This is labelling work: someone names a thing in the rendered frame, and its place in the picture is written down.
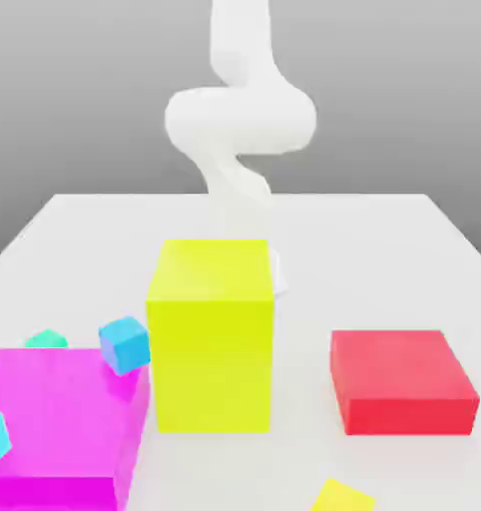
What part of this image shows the small blue cube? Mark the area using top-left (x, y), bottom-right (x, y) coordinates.
top-left (98, 315), bottom-right (152, 377)

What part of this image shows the small green cube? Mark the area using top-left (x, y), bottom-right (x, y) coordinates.
top-left (23, 327), bottom-right (69, 349)

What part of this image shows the small yellow cube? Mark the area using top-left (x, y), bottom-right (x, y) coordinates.
top-left (310, 477), bottom-right (377, 511)

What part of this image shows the large yellow box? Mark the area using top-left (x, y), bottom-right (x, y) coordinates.
top-left (145, 239), bottom-right (275, 434)

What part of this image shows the large red box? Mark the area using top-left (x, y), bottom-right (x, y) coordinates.
top-left (329, 328), bottom-right (481, 437)

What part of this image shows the large magenta box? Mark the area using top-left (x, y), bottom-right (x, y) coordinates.
top-left (0, 347), bottom-right (151, 511)

